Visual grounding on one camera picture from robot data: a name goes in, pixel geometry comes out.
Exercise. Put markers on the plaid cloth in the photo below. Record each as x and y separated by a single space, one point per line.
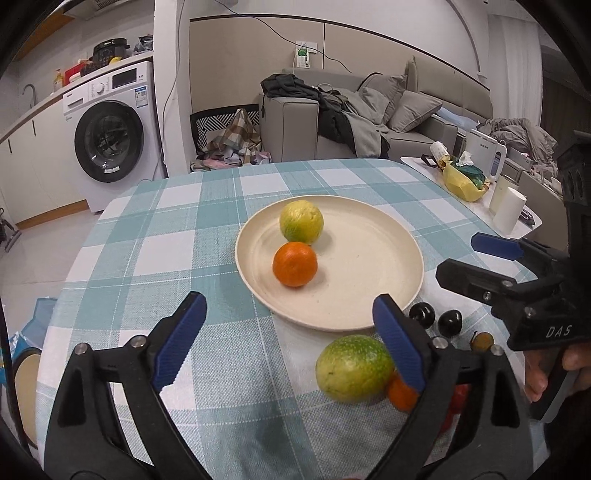
240 131

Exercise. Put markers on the person's right hand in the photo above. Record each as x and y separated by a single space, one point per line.
535 374

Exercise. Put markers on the gray bag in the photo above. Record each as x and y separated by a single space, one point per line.
144 45

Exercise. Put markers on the cream round plate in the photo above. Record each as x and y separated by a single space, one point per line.
369 267

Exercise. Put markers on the black jacket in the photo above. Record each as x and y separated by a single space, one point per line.
295 87

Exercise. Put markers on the gray sofa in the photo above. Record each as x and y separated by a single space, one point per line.
291 129

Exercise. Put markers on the white appliance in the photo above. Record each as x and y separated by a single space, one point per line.
482 150

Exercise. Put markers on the white cup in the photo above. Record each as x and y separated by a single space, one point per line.
508 207

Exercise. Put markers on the light blue pillow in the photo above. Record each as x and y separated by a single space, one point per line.
455 121

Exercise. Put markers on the gray cushion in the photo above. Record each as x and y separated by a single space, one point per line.
413 110
383 94

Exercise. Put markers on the yellow plastic bag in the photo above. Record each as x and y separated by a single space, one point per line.
459 184

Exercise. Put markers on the black patterned laundry basket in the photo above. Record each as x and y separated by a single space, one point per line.
207 124

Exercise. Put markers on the round wooden stool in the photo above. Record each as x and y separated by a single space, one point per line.
27 397

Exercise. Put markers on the brown longan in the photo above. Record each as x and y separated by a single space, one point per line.
481 342

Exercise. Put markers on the range hood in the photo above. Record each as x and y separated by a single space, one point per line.
106 5

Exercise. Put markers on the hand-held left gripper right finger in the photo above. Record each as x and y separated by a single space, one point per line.
400 344

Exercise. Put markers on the white side table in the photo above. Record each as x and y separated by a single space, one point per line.
526 217

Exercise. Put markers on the white washing machine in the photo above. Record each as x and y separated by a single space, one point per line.
115 143

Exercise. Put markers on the yellow-green citrus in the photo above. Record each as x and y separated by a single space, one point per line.
301 221

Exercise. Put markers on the green-yellow passion fruit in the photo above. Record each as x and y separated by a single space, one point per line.
351 369

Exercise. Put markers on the blue plastic bag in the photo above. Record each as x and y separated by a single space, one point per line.
39 318

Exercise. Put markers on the red box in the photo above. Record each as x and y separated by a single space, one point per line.
76 74

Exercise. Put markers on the small orange kumquat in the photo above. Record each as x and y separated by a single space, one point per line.
400 397

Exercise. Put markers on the gray garment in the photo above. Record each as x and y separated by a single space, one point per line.
364 136

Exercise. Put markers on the black pressure cooker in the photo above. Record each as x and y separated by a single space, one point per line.
110 50

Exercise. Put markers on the metal faucet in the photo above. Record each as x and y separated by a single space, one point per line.
31 90

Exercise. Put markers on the dark purple round fruit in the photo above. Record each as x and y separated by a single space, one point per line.
422 314
450 324

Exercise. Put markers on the orange tangerine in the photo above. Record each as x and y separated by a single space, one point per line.
294 264

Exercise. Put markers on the pile of clothes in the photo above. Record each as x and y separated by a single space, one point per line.
226 161

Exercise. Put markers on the white green wall charger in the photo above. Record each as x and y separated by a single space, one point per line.
302 55

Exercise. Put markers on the white bottle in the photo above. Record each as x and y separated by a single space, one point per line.
438 150

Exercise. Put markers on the white kitchen counter cabinet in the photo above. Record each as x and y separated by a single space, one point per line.
37 175

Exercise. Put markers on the yellow soap bottle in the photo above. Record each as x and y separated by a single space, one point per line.
57 81

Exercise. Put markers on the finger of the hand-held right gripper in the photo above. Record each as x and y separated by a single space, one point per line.
471 279
496 247

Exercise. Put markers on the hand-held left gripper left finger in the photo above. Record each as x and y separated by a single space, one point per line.
179 344

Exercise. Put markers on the gray blanket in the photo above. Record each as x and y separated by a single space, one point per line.
521 134

